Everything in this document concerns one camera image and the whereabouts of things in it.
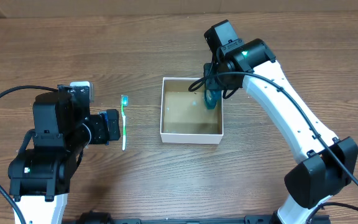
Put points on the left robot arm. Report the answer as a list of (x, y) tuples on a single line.
[(40, 177)]

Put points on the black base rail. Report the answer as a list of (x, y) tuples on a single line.
[(105, 218)]

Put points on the blue disposable razor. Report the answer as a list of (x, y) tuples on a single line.
[(104, 116)]

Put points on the green toothbrush with cap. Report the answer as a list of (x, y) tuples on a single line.
[(124, 103)]

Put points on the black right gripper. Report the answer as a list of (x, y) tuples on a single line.
[(211, 82)]

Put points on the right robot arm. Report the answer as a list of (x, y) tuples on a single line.
[(324, 162)]

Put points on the white cardboard box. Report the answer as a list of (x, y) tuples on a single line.
[(184, 116)]

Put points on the blue mouthwash bottle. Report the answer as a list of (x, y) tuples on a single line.
[(212, 98)]

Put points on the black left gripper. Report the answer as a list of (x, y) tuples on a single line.
[(112, 124)]

